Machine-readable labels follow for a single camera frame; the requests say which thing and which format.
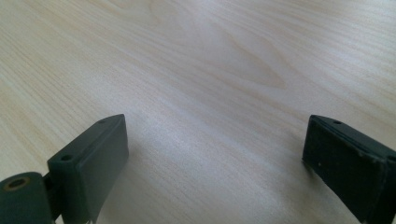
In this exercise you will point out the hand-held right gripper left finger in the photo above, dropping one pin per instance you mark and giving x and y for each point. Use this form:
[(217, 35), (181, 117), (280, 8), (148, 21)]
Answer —
[(90, 168)]

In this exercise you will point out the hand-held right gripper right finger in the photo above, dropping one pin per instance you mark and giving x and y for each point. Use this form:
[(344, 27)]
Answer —
[(348, 168)]

